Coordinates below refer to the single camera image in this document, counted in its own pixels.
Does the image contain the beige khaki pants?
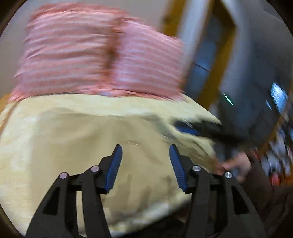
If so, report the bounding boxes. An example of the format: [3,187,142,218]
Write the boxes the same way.
[26,109,215,237]

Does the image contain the right forearm in brown sleeve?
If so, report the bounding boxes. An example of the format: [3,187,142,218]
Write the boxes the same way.
[242,155,293,237]

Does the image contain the person's right hand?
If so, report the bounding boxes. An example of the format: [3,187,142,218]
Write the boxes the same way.
[214,152,252,183]

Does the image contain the cream patterned bedspread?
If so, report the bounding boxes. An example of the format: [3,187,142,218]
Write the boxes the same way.
[1,94,218,237]

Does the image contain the wooden framed door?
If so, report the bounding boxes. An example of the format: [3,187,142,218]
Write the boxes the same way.
[161,1,236,109]

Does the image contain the pink polka dot pillow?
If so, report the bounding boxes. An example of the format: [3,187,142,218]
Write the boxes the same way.
[109,18,184,99]
[10,3,122,101]

